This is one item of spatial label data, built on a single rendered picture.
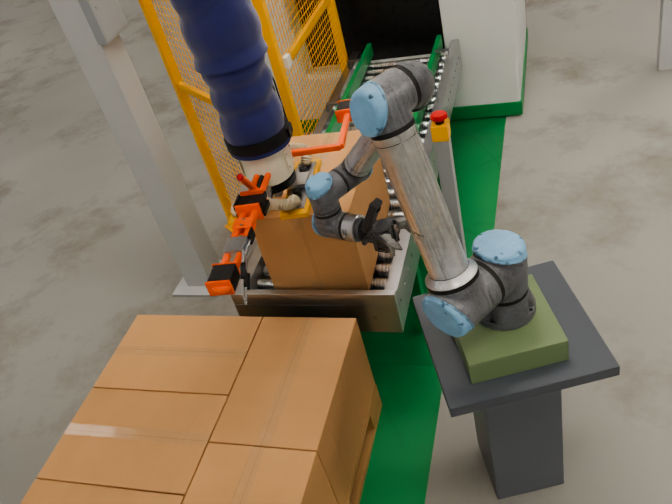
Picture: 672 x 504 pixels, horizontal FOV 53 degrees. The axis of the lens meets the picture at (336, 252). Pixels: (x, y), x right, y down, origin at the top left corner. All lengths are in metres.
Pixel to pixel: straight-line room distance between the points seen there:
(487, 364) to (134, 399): 1.36
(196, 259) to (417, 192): 2.28
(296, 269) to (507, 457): 1.05
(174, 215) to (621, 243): 2.29
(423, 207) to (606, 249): 2.03
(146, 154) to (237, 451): 1.67
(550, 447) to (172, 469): 1.29
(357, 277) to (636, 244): 1.57
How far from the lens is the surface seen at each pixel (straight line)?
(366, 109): 1.61
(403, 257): 2.76
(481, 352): 2.03
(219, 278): 1.90
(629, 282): 3.46
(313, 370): 2.50
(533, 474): 2.65
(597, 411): 2.95
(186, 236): 3.71
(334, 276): 2.69
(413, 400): 3.02
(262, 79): 2.19
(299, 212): 2.28
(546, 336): 2.07
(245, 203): 2.17
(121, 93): 3.34
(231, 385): 2.57
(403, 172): 1.67
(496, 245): 1.95
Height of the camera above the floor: 2.35
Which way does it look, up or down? 38 degrees down
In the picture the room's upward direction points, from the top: 16 degrees counter-clockwise
